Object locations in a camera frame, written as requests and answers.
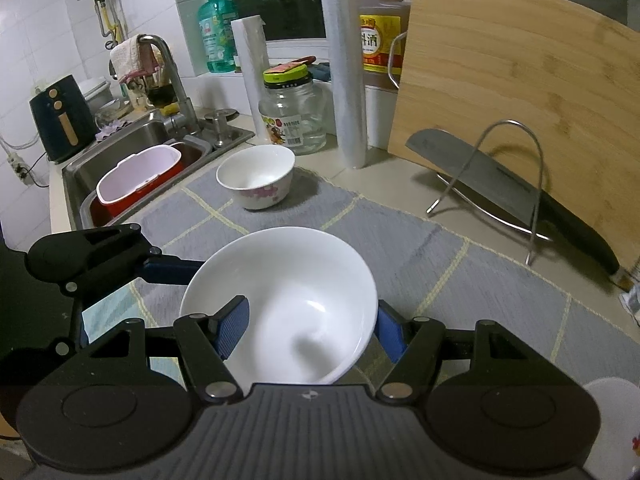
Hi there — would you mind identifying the white fruit print plate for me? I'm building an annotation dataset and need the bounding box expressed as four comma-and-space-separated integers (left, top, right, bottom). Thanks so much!
582, 377, 640, 480

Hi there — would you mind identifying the dark window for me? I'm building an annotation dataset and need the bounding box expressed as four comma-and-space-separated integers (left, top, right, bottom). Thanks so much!
220, 0, 416, 43

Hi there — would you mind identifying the black air fryer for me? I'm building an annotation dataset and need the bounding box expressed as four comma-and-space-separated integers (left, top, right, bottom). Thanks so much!
29, 75, 97, 163

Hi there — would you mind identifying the paper towel roll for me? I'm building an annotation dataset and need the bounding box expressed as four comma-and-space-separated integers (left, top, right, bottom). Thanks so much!
231, 15, 273, 143

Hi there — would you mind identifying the tall clear film roll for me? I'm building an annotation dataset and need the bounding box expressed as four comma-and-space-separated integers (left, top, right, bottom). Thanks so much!
317, 0, 368, 170

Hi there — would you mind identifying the metal wire knife rack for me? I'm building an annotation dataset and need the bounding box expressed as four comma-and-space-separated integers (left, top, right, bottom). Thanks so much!
426, 120, 556, 266

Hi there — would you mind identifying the grey and blue checked mat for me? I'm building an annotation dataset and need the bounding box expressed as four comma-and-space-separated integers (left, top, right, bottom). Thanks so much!
80, 164, 640, 411

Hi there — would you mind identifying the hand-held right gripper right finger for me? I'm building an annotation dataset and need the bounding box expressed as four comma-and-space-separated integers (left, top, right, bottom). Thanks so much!
375, 301, 531, 403

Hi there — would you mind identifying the stainless steel sink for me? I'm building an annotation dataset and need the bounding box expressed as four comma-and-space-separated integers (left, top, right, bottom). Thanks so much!
62, 110, 256, 233

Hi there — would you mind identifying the dark sponge holder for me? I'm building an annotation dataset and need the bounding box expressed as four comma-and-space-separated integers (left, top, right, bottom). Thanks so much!
125, 74, 180, 115

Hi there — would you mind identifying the white wall socket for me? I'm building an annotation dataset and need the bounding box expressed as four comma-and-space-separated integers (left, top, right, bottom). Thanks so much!
7, 152, 31, 186

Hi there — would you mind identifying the white bowl with pink flowers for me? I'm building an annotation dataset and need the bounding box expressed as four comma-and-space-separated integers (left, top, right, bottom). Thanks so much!
179, 227, 378, 386
216, 145, 296, 211

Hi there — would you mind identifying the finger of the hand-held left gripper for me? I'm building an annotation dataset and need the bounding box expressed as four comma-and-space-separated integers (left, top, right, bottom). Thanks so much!
65, 225, 203, 293

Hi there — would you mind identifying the bamboo cutting board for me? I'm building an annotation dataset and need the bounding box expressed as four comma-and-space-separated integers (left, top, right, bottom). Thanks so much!
386, 0, 640, 281

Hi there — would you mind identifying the glass bowl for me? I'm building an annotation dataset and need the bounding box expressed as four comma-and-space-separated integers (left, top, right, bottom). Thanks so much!
95, 100, 133, 131

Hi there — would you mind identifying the metal faucet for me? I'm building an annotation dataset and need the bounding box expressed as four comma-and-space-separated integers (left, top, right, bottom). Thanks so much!
137, 34, 201, 136

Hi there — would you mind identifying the black handled kitchen knife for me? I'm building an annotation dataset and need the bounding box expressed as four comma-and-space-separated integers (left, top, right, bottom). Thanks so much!
405, 129, 621, 278

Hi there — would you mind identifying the blue lidded container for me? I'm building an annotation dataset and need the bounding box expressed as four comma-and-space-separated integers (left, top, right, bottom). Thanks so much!
305, 61, 333, 83

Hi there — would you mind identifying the green dish soap bottle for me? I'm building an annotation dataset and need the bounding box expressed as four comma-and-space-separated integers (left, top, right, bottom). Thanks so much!
197, 0, 238, 73

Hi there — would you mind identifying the pink colander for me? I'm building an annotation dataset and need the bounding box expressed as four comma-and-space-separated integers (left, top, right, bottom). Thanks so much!
96, 144, 183, 206

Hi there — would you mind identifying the brown liquid jug yellow label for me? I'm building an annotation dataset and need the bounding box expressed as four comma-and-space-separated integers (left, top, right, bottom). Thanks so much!
352, 0, 413, 93

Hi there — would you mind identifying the red basin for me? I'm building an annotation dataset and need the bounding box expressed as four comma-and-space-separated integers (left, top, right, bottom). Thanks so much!
97, 160, 186, 218

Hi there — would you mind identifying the yellow gas pipe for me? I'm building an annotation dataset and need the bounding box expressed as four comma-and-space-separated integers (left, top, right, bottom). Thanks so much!
97, 0, 123, 41

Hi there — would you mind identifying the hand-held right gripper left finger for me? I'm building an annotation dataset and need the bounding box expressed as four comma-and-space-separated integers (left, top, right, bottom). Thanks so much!
90, 296, 251, 403

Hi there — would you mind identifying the rag on faucet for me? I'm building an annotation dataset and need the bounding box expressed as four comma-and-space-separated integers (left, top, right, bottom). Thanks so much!
110, 35, 166, 83

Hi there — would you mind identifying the clear jar with green lid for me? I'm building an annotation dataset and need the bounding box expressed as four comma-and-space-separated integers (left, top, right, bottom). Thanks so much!
258, 65, 328, 156

